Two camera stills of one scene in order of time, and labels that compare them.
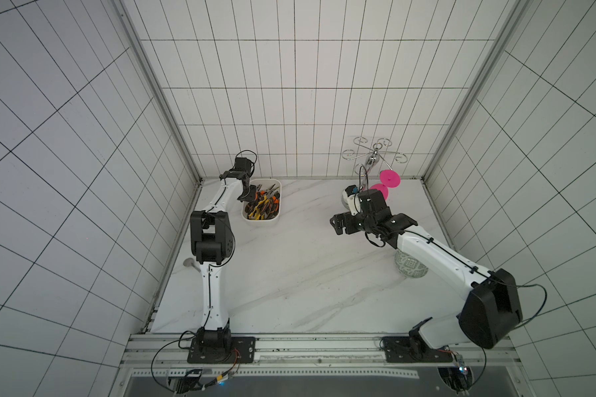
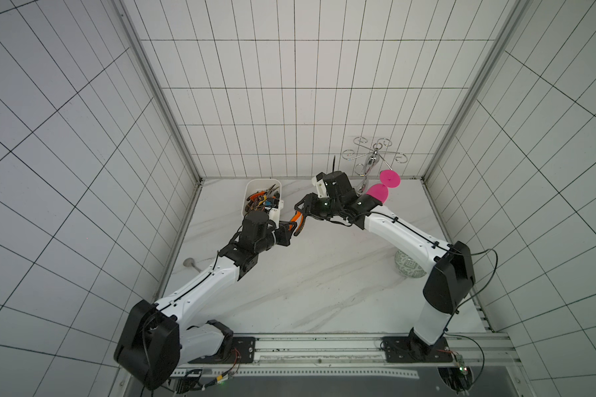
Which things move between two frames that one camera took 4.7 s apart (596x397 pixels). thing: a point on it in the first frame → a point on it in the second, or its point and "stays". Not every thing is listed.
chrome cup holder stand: x=372 y=156 stays
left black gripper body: x=248 y=194 → x=281 y=234
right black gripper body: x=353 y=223 → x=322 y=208
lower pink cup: x=382 y=188 stays
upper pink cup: x=390 y=178 stays
